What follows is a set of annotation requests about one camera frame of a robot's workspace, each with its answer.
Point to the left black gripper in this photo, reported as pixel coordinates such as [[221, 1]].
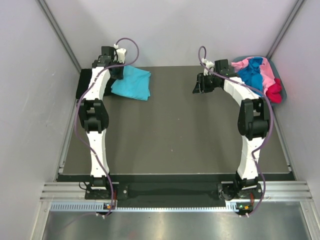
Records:
[[119, 75]]

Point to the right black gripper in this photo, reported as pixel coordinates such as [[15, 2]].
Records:
[[200, 86]]

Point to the light blue t shirt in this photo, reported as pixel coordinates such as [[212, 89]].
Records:
[[134, 85]]

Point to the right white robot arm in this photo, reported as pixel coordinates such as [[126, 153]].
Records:
[[253, 124]]

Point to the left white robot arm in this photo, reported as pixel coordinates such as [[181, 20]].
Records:
[[94, 119]]

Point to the folded black t shirt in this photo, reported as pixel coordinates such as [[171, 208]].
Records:
[[84, 80]]

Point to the dark blue t shirt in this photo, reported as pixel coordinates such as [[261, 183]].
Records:
[[250, 72]]

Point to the pink t shirt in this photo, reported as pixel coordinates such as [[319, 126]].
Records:
[[266, 72]]

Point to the magenta t shirt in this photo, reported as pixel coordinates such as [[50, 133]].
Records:
[[274, 92]]

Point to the blue laundry basket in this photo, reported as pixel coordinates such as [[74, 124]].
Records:
[[276, 74]]

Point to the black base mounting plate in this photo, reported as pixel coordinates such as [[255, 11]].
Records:
[[175, 194]]

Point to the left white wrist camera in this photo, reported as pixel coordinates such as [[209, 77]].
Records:
[[120, 54]]

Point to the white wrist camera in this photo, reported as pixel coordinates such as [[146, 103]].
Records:
[[120, 54], [209, 67]]

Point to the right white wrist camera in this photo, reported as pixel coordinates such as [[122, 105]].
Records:
[[209, 67]]

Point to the left corner aluminium post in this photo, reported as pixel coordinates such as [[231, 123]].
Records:
[[58, 32]]

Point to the corner aluminium post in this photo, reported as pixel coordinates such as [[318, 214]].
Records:
[[285, 26], [58, 32]]

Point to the right corner aluminium post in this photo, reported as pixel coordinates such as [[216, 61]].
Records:
[[285, 26]]

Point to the slotted cable duct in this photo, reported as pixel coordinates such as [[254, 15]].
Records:
[[104, 207]]

